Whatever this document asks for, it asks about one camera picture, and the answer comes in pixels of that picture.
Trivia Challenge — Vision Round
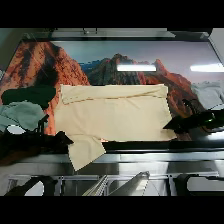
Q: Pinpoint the cream shirt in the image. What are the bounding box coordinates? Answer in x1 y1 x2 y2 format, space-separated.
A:
53 83 178 172

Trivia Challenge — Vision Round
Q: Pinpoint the dark green garment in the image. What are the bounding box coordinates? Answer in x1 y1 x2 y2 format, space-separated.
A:
0 84 58 110

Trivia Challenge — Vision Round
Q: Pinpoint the pale green garment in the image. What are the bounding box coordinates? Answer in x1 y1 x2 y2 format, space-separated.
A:
0 100 46 133

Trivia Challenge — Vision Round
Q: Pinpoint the grey garment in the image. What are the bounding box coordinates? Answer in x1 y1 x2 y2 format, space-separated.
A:
190 80 224 111

